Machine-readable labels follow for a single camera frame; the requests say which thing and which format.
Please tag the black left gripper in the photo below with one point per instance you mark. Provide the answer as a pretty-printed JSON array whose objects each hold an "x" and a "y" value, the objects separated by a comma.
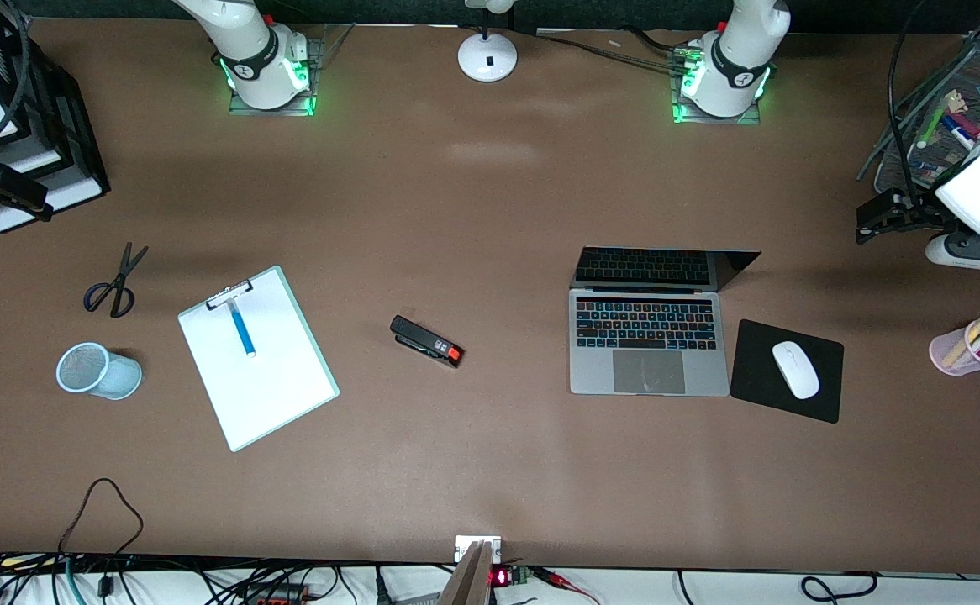
[{"x": 913, "y": 212}]

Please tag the silver laptop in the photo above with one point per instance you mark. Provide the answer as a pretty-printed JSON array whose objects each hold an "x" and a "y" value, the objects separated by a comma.
[{"x": 648, "y": 344}]

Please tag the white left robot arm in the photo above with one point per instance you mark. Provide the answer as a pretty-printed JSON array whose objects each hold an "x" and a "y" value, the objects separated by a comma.
[{"x": 738, "y": 59}]

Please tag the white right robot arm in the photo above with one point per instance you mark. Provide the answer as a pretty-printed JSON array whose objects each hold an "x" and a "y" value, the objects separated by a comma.
[{"x": 259, "y": 59}]

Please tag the green marker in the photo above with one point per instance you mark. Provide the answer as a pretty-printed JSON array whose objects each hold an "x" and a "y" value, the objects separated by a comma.
[{"x": 929, "y": 126}]

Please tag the white marker red cap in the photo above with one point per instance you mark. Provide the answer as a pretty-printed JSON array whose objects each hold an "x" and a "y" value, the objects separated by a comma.
[{"x": 977, "y": 128}]

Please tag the black document tray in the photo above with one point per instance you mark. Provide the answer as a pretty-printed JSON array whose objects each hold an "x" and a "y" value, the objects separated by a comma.
[{"x": 70, "y": 160}]

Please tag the black scissors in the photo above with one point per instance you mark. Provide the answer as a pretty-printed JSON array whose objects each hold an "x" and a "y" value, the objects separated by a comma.
[{"x": 121, "y": 277}]

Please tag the beige binder clip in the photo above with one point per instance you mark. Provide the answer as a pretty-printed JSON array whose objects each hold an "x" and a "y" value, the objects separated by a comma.
[{"x": 956, "y": 101}]

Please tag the pink mesh pen cup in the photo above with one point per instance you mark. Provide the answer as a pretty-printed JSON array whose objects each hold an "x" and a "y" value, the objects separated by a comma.
[{"x": 944, "y": 357}]

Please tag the white computer mouse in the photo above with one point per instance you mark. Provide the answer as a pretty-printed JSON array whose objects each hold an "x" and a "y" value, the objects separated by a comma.
[{"x": 795, "y": 370}]

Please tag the blue mesh pen cup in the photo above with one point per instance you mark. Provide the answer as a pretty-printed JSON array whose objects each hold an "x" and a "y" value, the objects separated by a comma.
[{"x": 108, "y": 374}]

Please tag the black mouse pad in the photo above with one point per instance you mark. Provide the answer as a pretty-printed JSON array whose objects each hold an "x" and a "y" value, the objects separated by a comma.
[{"x": 759, "y": 378}]

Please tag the white paper sheet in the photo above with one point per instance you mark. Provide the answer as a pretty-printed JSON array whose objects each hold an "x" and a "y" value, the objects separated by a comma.
[{"x": 271, "y": 386}]

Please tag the mint green clipboard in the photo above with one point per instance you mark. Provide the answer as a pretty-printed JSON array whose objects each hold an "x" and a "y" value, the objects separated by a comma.
[{"x": 329, "y": 370}]

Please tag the white lamp stand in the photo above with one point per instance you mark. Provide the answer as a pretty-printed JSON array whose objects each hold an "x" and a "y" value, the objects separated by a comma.
[{"x": 487, "y": 57}]

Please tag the black stapler red end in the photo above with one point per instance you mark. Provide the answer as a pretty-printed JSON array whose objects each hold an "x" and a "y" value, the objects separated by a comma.
[{"x": 424, "y": 340}]

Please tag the black orange power strip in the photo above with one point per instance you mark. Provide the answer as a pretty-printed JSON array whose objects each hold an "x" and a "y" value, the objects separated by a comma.
[{"x": 280, "y": 595}]

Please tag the red clip lead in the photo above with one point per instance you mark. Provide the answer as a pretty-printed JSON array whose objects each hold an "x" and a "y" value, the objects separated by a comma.
[{"x": 566, "y": 581}]

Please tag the red digit display module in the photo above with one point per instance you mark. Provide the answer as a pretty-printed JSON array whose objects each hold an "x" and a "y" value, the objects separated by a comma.
[{"x": 503, "y": 577}]

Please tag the white mounting plate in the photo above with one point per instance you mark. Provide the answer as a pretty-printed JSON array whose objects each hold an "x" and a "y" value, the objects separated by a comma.
[{"x": 465, "y": 544}]

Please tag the metal base plate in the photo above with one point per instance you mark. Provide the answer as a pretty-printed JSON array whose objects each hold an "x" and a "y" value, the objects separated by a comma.
[
  {"x": 683, "y": 118},
  {"x": 238, "y": 105}
]

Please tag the aluminium profile post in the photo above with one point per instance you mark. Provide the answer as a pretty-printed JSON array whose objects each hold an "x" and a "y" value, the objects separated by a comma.
[{"x": 466, "y": 580}]

